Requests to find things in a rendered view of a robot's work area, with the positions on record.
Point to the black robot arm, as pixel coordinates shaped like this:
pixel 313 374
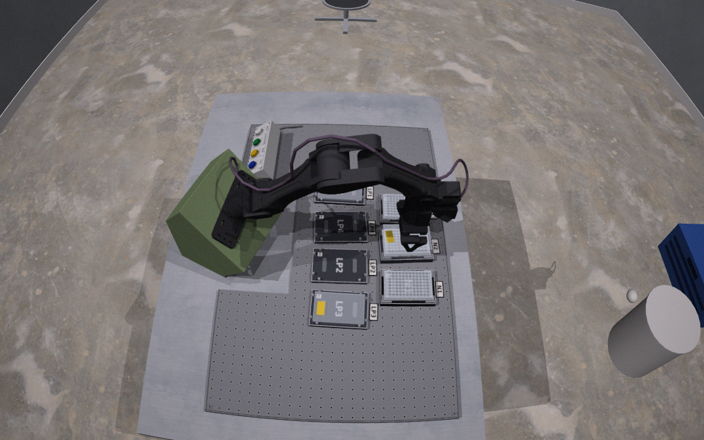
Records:
pixel 327 171

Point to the white well plate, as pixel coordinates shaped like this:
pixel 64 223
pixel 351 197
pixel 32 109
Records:
pixel 403 254
pixel 411 285
pixel 389 206

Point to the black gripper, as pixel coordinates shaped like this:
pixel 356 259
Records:
pixel 407 222

